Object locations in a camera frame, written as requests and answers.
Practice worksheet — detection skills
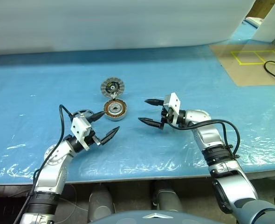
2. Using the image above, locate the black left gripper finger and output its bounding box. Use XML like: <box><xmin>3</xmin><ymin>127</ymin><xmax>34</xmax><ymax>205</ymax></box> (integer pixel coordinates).
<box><xmin>87</xmin><ymin>111</ymin><xmax>105</xmax><ymax>124</ymax></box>
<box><xmin>100</xmin><ymin>126</ymin><xmax>121</xmax><ymax>146</ymax></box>

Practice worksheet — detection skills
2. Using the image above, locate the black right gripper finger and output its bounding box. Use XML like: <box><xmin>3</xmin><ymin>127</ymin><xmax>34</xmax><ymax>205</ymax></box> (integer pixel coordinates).
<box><xmin>144</xmin><ymin>98</ymin><xmax>165</xmax><ymax>107</ymax></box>
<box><xmin>137</xmin><ymin>117</ymin><xmax>164</xmax><ymax>130</ymax></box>

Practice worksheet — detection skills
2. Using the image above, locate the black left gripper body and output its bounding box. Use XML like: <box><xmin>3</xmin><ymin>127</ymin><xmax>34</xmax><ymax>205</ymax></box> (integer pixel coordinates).
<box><xmin>84</xmin><ymin>130</ymin><xmax>103</xmax><ymax>147</ymax></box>

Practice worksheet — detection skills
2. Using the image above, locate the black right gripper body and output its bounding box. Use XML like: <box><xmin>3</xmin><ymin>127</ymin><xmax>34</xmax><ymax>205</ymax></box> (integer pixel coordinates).
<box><xmin>160</xmin><ymin>105</ymin><xmax>175</xmax><ymax>130</ymax></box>

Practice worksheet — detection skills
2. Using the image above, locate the silver spoked motor rotor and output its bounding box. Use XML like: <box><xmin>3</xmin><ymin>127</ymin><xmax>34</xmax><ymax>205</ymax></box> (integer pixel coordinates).
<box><xmin>71</xmin><ymin>109</ymin><xmax>94</xmax><ymax>121</ymax></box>

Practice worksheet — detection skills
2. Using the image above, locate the motor stator with copper windings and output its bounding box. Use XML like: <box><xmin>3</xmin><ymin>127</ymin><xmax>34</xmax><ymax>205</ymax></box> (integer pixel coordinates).
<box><xmin>103</xmin><ymin>99</ymin><xmax>129</xmax><ymax>121</ymax></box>

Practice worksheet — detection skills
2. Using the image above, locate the silver finned motor cap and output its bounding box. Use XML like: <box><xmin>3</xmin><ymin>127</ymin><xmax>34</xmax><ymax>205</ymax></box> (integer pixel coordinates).
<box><xmin>100</xmin><ymin>76</ymin><xmax>125</xmax><ymax>98</ymax></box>

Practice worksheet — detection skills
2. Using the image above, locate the blue plastic table sheet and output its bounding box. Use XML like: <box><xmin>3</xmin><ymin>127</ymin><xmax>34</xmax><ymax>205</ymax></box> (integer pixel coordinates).
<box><xmin>0</xmin><ymin>20</ymin><xmax>275</xmax><ymax>186</ymax></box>

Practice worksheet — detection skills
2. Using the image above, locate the grey rounded cylinder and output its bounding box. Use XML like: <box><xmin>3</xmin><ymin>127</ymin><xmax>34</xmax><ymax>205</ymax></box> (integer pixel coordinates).
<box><xmin>152</xmin><ymin>181</ymin><xmax>184</xmax><ymax>213</ymax></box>
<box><xmin>88</xmin><ymin>184</ymin><xmax>116</xmax><ymax>222</ymax></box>

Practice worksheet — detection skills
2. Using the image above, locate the brown cardboard sheet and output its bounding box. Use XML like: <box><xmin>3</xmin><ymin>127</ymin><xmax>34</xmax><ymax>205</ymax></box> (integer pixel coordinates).
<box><xmin>208</xmin><ymin>43</ymin><xmax>275</xmax><ymax>87</ymax></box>

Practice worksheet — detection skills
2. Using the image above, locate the grey robot torso shell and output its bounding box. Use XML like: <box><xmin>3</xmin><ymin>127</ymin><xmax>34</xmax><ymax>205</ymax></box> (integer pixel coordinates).
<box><xmin>88</xmin><ymin>209</ymin><xmax>234</xmax><ymax>224</ymax></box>

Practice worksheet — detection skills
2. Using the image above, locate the large white foam sheet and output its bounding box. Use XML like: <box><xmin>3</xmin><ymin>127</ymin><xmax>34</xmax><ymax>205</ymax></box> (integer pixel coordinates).
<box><xmin>0</xmin><ymin>0</ymin><xmax>259</xmax><ymax>56</ymax></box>

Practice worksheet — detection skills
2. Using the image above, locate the white flat object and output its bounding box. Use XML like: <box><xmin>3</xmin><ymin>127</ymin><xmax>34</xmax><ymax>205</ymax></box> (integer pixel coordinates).
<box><xmin>244</xmin><ymin>16</ymin><xmax>265</xmax><ymax>28</ymax></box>

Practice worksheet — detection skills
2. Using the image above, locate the white upright panel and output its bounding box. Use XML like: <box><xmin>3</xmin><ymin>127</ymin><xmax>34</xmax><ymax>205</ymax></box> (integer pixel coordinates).
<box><xmin>251</xmin><ymin>0</ymin><xmax>275</xmax><ymax>44</ymax></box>

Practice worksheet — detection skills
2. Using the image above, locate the brown cardboard box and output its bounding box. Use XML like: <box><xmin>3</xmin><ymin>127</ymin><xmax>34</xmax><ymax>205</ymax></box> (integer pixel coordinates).
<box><xmin>246</xmin><ymin>0</ymin><xmax>275</xmax><ymax>19</ymax></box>

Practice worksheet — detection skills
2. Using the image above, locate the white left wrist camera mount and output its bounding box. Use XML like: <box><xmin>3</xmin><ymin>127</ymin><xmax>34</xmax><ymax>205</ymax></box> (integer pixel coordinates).
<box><xmin>71</xmin><ymin>116</ymin><xmax>98</xmax><ymax>150</ymax></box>

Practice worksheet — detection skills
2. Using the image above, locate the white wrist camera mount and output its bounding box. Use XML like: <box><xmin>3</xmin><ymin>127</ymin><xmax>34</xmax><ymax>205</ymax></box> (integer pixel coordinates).
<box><xmin>164</xmin><ymin>92</ymin><xmax>181</xmax><ymax>124</ymax></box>
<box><xmin>71</xmin><ymin>116</ymin><xmax>98</xmax><ymax>150</ymax></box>

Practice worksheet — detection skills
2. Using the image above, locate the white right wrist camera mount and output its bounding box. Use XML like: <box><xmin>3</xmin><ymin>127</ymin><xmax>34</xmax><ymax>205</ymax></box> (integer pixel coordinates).
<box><xmin>164</xmin><ymin>92</ymin><xmax>181</xmax><ymax>124</ymax></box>

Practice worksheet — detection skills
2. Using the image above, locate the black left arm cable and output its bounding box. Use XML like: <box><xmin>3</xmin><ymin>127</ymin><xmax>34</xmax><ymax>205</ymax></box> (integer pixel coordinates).
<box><xmin>13</xmin><ymin>104</ymin><xmax>76</xmax><ymax>224</ymax></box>

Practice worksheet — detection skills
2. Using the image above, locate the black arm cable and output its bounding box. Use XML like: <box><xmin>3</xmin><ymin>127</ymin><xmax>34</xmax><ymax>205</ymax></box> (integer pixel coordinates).
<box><xmin>13</xmin><ymin>104</ymin><xmax>76</xmax><ymax>224</ymax></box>
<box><xmin>167</xmin><ymin>119</ymin><xmax>241</xmax><ymax>159</ymax></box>

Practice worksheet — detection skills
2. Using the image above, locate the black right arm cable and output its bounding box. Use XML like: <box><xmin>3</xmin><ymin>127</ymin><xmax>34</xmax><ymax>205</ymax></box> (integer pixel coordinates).
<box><xmin>167</xmin><ymin>119</ymin><xmax>241</xmax><ymax>159</ymax></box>

